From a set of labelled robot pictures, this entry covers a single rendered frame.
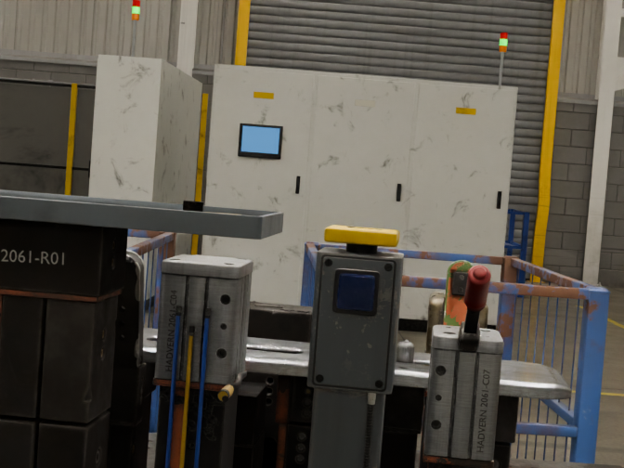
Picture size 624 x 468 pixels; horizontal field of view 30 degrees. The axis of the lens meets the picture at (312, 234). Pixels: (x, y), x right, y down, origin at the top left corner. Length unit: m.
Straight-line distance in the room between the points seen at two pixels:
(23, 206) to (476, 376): 0.45
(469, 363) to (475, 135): 8.25
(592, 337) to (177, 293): 2.25
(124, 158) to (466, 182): 2.70
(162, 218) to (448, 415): 0.36
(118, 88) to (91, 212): 8.36
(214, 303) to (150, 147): 8.12
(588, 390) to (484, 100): 6.23
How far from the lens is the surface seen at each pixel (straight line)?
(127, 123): 9.26
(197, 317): 1.12
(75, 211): 0.95
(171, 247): 4.34
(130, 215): 0.93
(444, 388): 1.12
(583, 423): 3.31
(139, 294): 1.20
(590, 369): 3.28
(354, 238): 0.95
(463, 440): 1.13
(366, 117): 9.23
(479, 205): 9.34
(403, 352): 1.31
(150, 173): 9.22
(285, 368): 1.24
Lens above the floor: 1.20
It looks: 3 degrees down
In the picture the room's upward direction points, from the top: 4 degrees clockwise
